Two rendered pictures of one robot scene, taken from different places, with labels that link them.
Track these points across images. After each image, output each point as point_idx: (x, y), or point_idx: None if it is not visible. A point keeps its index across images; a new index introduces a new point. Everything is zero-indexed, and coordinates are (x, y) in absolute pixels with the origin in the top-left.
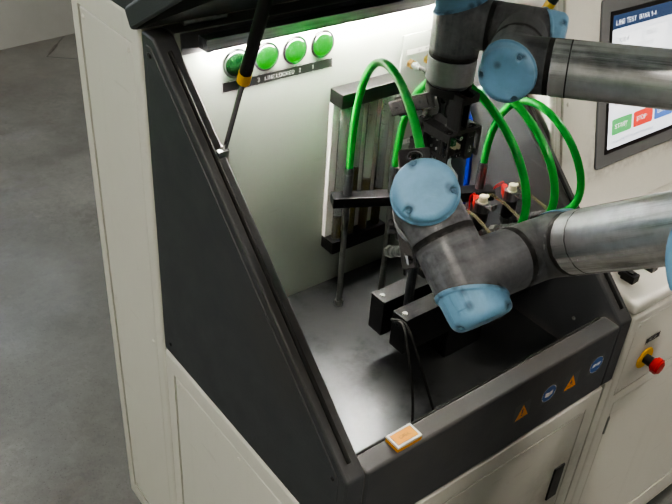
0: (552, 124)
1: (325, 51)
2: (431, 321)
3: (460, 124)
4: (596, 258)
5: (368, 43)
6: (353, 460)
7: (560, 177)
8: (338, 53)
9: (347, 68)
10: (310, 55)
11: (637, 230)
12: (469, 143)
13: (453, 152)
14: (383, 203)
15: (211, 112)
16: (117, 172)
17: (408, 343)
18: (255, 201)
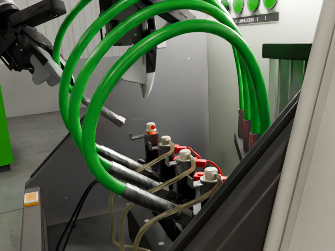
0: (294, 117)
1: (267, 2)
2: (135, 232)
3: (99, 3)
4: None
5: (310, 0)
6: (31, 179)
7: (216, 198)
8: (284, 8)
9: (291, 26)
10: (264, 7)
11: None
12: (106, 28)
13: (105, 35)
14: (238, 154)
15: (217, 38)
16: None
17: (87, 187)
18: (235, 119)
